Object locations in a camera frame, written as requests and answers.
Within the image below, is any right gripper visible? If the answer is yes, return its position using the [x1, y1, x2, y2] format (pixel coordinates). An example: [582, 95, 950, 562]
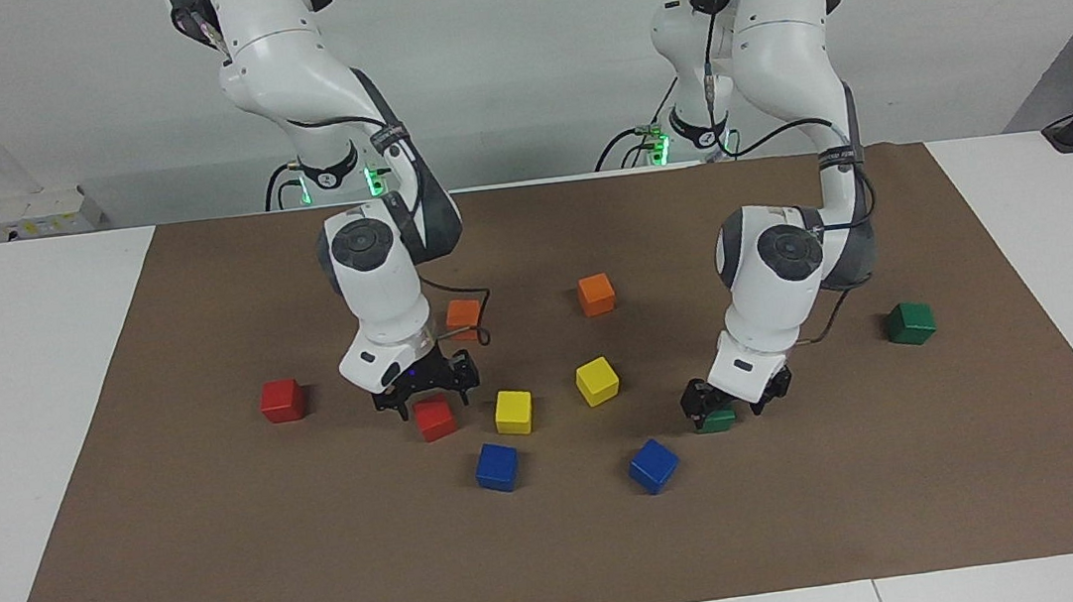
[367, 346, 486, 425]

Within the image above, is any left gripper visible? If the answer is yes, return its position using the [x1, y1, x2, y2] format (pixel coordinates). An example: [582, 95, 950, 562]
[678, 363, 797, 427]

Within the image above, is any green block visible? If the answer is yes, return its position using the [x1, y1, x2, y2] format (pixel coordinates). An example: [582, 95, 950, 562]
[883, 299, 940, 350]
[695, 405, 740, 436]

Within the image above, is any red block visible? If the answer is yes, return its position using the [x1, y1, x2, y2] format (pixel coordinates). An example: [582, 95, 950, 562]
[258, 377, 308, 426]
[412, 394, 460, 445]

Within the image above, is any orange block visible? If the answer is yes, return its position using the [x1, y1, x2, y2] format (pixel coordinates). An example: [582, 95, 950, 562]
[443, 296, 486, 345]
[576, 271, 620, 319]

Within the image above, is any yellow block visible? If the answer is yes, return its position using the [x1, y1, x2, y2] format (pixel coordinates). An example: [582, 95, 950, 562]
[572, 353, 624, 411]
[491, 386, 537, 438]

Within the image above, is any blue block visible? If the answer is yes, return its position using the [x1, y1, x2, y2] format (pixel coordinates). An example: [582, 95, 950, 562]
[471, 438, 524, 497]
[624, 434, 684, 499]

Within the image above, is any white box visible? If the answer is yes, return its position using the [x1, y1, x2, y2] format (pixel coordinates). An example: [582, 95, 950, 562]
[0, 181, 107, 245]

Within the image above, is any black cable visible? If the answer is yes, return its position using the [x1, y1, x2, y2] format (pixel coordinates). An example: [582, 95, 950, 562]
[260, 161, 304, 214]
[585, 76, 688, 175]
[790, 286, 861, 351]
[696, 0, 881, 245]
[418, 268, 498, 353]

